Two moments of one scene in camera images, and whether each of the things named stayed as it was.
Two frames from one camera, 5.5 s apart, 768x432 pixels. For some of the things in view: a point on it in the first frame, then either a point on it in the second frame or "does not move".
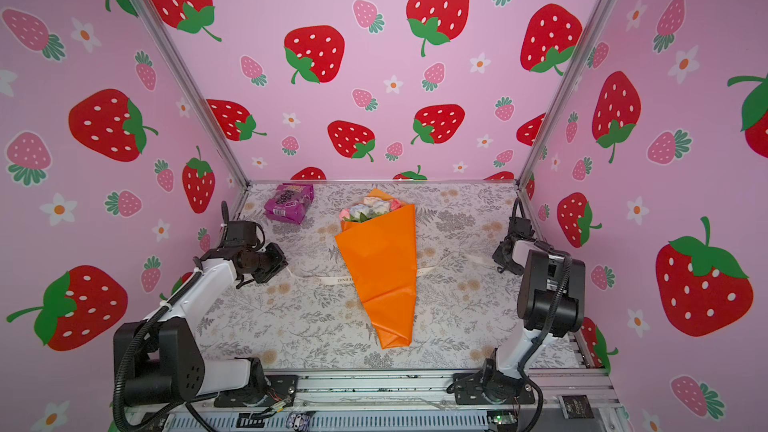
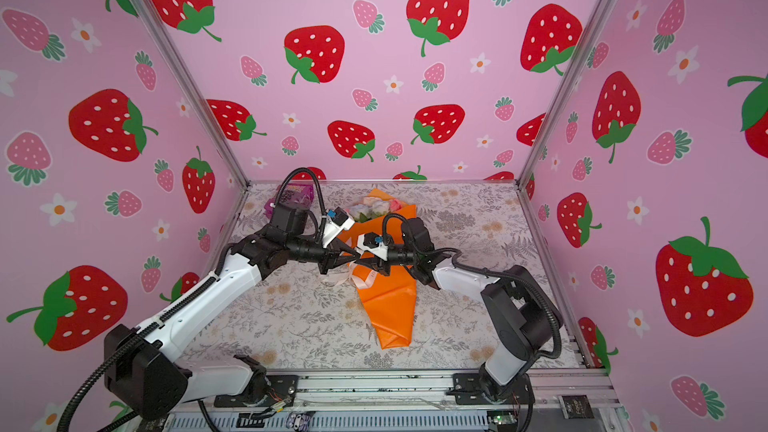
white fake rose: [358, 213] does not move
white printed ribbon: [328, 279] → [361, 283]
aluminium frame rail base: [401, 401] does not move
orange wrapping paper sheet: [382, 255] does not move
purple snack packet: [290, 202] does not move
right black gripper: [499, 255] → [382, 265]
